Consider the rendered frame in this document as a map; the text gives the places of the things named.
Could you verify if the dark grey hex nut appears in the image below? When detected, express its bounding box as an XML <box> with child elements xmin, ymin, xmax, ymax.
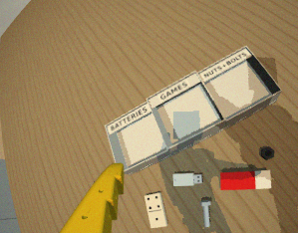
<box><xmin>261</xmin><ymin>146</ymin><xmax>274</xmax><ymax>160</ymax></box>

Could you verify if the grey hex bolt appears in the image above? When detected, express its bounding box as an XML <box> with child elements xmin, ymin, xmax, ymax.
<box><xmin>199</xmin><ymin>200</ymin><xmax>211</xmax><ymax>227</ymax></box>

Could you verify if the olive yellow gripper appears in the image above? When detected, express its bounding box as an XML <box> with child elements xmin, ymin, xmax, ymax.
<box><xmin>59</xmin><ymin>163</ymin><xmax>124</xmax><ymax>233</ymax></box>

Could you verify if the white domino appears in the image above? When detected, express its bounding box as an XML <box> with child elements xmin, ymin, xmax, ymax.
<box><xmin>145</xmin><ymin>193</ymin><xmax>167</xmax><ymax>228</ymax></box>

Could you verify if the white usb stick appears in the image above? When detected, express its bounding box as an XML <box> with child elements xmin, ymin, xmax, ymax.
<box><xmin>173</xmin><ymin>173</ymin><xmax>202</xmax><ymax>186</ymax></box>

